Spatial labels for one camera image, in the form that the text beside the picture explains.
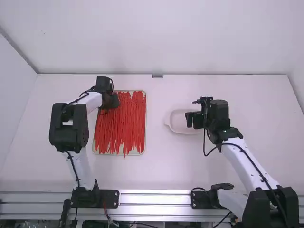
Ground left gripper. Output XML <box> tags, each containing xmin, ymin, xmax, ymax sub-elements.
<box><xmin>98</xmin><ymin>92</ymin><xmax>121</xmax><ymax>111</ymax></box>

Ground white dish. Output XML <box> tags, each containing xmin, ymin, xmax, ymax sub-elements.
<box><xmin>163</xmin><ymin>107</ymin><xmax>203</xmax><ymax>134</ymax></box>

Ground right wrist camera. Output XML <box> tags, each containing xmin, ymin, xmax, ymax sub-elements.
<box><xmin>198</xmin><ymin>95</ymin><xmax>214</xmax><ymax>105</ymax></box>

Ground pale tray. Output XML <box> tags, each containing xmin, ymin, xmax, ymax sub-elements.
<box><xmin>91</xmin><ymin>89</ymin><xmax>147</xmax><ymax>156</ymax></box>

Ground silver rails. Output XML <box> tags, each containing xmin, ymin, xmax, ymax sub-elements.
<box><xmin>0</xmin><ymin>188</ymin><xmax>304</xmax><ymax>222</ymax></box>

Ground row of orange cable ties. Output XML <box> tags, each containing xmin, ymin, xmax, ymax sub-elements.
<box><xmin>94</xmin><ymin>91</ymin><xmax>146</xmax><ymax>159</ymax></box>

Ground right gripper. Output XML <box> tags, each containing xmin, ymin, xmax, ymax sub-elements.
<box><xmin>185</xmin><ymin>109</ymin><xmax>208</xmax><ymax>130</ymax></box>

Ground black cable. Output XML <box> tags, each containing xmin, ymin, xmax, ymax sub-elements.
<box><xmin>202</xmin><ymin>102</ymin><xmax>223</xmax><ymax>158</ymax></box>

